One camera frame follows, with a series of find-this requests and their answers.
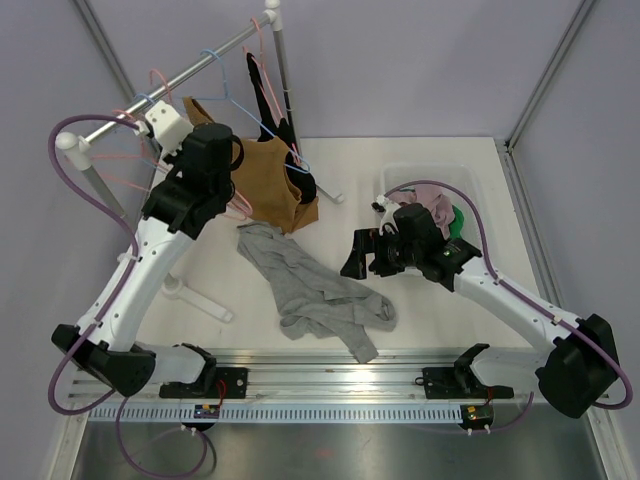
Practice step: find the brown tank top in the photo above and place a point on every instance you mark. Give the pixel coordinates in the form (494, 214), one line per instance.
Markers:
(262, 180)

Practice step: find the green tank top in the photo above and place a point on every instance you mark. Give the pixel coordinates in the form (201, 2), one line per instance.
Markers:
(457, 224)

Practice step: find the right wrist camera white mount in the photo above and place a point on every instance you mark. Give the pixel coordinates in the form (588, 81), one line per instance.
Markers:
(386, 208)

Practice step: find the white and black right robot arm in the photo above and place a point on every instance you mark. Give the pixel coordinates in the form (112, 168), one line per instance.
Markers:
(574, 361)

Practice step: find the metal clothes rack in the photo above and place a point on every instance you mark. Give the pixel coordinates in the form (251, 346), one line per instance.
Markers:
(76, 150)

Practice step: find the black tank top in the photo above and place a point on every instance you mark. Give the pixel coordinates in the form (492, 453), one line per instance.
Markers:
(304, 182)

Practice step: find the white plastic basket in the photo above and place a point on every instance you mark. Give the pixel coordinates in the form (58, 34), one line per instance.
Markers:
(397, 176)

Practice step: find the grey tank top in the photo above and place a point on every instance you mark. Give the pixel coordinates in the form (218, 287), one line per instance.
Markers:
(312, 299)

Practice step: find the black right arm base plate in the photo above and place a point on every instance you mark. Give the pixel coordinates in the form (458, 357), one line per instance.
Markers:
(451, 383)

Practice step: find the white slotted cable duct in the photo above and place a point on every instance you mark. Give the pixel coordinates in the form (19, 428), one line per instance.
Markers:
(281, 413)

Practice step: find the pink hanger under black top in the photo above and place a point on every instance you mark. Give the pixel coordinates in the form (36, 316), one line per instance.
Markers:
(277, 110)

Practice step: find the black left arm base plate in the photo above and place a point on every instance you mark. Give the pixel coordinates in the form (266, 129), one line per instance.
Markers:
(230, 382)

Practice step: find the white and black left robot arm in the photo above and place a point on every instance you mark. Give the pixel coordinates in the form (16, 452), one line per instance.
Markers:
(103, 341)

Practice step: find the mauve pink tank top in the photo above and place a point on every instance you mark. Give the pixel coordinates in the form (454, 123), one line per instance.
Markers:
(434, 200)

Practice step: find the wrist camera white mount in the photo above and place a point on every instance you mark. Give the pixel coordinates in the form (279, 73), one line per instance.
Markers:
(386, 208)
(170, 129)

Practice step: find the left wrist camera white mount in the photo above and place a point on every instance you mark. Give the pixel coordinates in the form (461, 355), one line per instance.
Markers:
(170, 129)

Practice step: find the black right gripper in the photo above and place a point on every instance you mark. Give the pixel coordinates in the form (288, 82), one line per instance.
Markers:
(366, 241)

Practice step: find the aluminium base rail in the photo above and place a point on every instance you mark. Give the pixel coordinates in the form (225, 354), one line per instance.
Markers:
(309, 373)

